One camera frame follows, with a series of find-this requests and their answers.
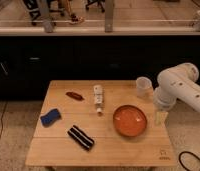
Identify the blue sponge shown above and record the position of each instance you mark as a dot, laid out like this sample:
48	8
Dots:
50	117

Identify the wooden table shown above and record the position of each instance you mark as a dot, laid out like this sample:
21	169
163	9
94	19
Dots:
52	146

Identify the white tube bottle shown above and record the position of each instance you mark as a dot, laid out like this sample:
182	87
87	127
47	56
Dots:
98	98

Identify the person leg with sneaker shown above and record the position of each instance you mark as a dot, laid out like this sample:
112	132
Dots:
66	7

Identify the brown red marker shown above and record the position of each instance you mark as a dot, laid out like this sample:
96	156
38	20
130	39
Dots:
75	96

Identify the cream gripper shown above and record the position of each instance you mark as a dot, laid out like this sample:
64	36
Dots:
160	117

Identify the black office chair left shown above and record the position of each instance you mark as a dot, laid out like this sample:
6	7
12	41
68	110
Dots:
34	12

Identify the black white striped eraser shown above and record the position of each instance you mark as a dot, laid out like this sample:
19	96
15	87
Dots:
81	137

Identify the clear plastic cup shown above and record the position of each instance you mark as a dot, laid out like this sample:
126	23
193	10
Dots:
143	84

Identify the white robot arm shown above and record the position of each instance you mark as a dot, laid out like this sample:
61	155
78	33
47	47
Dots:
178	82

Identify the orange plate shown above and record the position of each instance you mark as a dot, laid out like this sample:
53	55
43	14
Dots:
129	120

